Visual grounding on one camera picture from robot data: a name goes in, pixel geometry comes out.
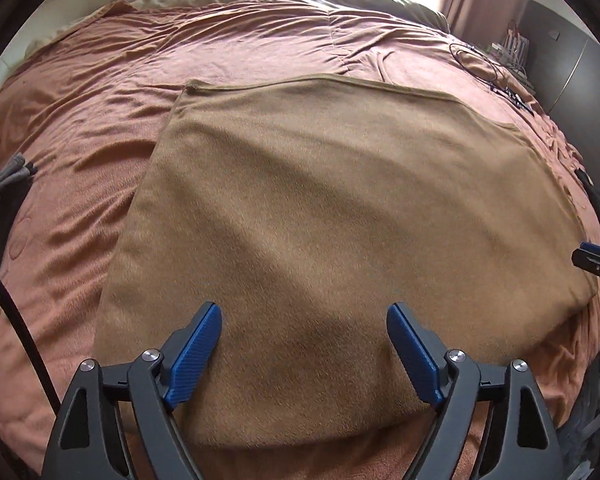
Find folded grey clothes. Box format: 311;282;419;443
0;155;38;261

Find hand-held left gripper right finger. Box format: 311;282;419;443
386;302;566;480

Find black braided cable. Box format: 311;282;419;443
0;245;63;411

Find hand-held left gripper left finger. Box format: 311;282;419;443
42;301;223;480

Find white rack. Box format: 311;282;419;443
500;19;531;68

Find brown printed t-shirt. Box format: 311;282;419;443
94;74;600;448

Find thin black cable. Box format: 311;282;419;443
449;42;511;91

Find white bedside table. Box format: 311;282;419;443
485;42;536;86

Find rust brown blanket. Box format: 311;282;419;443
0;0;600;480

